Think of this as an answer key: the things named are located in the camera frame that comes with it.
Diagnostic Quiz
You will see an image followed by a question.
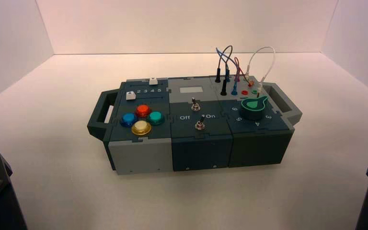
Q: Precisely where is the green rotary knob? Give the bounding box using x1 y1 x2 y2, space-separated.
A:
240 96 269 121

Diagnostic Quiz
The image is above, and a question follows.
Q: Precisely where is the grey display window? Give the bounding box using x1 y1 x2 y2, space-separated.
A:
179 86 203 94

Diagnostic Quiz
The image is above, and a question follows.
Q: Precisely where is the teal push button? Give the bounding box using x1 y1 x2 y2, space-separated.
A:
146 111 165 126

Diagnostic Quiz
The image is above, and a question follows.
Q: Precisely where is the grey and teal control box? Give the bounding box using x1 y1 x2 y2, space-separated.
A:
87 75 303 175

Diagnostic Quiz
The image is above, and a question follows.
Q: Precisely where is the red push button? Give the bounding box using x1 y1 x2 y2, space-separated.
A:
135 104 152 118

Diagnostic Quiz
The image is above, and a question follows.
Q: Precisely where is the yellow push button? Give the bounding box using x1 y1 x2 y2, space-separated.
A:
131 120 152 137

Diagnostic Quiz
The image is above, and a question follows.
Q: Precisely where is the blue push button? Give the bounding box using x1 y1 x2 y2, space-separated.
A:
120 113 138 127

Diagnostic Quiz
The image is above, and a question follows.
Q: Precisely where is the black jumper wire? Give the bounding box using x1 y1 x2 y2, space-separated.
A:
215 45 233 96

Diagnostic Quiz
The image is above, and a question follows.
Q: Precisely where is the blue jumper wire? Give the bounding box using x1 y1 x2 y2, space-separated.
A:
216 47 239 96

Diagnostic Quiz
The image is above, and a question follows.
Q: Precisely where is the red and purple jumper wire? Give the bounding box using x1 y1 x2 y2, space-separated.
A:
234 57 254 88

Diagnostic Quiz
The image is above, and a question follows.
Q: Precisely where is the white jumper wire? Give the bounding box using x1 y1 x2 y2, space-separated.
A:
246 46 276 92

